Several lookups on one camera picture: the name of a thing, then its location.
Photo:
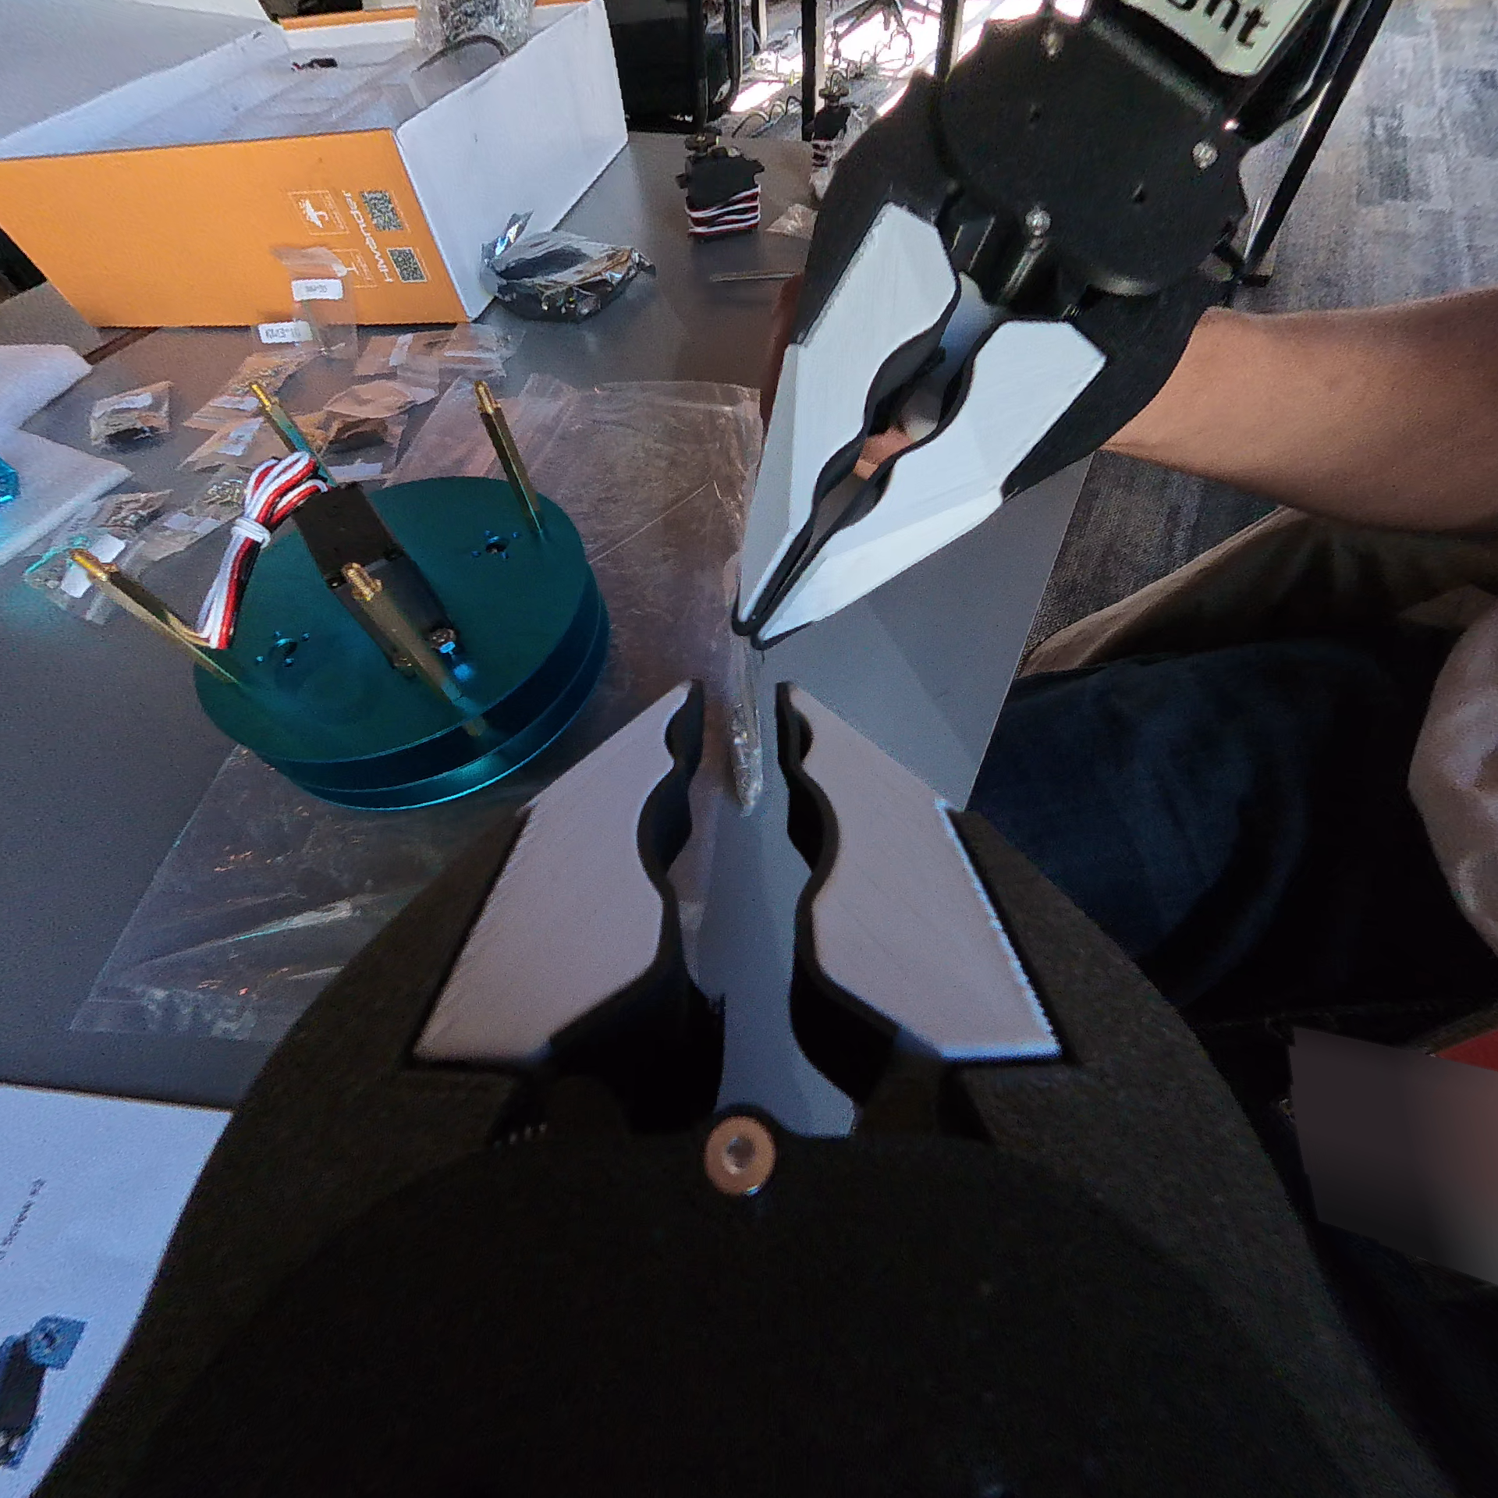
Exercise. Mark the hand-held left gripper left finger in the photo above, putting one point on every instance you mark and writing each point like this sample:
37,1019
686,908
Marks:
550,925

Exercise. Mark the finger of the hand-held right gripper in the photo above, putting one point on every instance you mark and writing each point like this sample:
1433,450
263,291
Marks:
1007,409
843,340

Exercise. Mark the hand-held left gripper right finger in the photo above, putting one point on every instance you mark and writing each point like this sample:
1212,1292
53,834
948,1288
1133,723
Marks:
914,925

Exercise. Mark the clear packet of silver screws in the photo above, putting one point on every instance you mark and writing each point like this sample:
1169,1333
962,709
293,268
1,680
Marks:
750,737

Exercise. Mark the blue round base assembly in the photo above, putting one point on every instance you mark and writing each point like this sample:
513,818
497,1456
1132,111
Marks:
504,655

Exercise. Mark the instruction manual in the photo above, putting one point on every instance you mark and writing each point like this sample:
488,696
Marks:
83,1229

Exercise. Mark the person's right forearm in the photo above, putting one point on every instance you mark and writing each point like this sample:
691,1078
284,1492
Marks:
1346,398

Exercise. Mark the grey desk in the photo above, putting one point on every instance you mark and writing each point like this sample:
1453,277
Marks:
914,655

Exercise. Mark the person's right hand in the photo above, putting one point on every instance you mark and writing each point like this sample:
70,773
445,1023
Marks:
896,447

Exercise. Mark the small flat clear bag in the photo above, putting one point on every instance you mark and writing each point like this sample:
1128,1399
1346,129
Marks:
793,218

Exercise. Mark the black servo motor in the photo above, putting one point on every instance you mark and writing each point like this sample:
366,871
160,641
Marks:
834,142
723,188

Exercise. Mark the large clear plastic bag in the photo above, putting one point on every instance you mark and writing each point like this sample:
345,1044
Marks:
293,891

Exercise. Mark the person's dark trousers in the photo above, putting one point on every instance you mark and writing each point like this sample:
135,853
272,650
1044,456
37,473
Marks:
1171,796

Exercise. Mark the black antistatic bag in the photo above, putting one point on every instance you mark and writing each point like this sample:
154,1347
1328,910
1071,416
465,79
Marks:
563,275

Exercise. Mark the bubble wrap bag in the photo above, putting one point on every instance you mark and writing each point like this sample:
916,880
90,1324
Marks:
481,19

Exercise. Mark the pile of small screw bags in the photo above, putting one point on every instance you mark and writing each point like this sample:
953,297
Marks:
352,404

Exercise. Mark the white foam sheet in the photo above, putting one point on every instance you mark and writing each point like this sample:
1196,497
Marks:
60,491

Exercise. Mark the orange cardboard box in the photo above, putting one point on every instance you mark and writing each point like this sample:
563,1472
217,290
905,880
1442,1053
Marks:
176,234

